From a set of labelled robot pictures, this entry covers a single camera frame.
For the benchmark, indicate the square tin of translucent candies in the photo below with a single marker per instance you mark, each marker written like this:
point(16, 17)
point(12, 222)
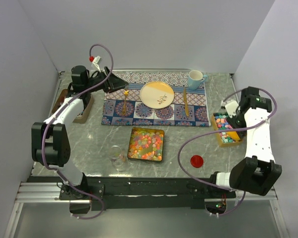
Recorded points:
point(146, 145)

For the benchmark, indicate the clear glass jar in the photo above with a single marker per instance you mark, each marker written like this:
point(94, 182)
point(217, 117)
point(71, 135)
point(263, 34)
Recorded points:
point(117, 158)

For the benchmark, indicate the yellow plastic scoop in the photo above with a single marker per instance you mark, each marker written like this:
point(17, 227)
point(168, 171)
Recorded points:
point(234, 136)

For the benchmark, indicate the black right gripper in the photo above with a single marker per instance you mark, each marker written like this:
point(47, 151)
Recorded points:
point(231, 122)

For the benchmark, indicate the gold tin of opaque candies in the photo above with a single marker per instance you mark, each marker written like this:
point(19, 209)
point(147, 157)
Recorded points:
point(220, 124)

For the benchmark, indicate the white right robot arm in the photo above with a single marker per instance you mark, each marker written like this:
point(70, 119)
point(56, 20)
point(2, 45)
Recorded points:
point(249, 118)

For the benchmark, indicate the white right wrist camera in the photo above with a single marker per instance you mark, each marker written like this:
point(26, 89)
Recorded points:
point(230, 107)

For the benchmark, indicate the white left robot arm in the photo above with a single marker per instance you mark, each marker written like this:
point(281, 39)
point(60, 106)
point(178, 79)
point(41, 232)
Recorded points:
point(49, 139)

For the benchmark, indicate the gold knife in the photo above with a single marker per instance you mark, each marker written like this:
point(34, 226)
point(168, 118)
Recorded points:
point(185, 102)

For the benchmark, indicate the brown box of wrapped candies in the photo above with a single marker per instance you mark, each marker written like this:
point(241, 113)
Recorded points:
point(82, 117)

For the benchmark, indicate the aluminium frame rail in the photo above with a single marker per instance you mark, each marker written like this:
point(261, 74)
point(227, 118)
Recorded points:
point(32, 192)

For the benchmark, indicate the red jar lid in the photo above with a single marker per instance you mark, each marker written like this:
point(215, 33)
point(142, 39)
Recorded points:
point(197, 161)

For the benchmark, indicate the gold fork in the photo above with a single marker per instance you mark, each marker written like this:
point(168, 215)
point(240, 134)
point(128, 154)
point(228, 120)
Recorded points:
point(126, 93)

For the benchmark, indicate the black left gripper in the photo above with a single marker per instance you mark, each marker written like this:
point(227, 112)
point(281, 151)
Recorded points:
point(113, 81)

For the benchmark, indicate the cream and orange plate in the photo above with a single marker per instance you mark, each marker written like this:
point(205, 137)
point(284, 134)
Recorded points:
point(156, 95)

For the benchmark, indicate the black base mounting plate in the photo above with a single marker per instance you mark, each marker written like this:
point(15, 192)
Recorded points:
point(146, 202)

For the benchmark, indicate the light blue mug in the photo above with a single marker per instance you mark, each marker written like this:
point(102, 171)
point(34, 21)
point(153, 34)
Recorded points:
point(195, 78)

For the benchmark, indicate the patterned placemat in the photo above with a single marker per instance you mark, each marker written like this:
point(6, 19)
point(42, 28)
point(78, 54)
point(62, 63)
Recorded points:
point(139, 114)

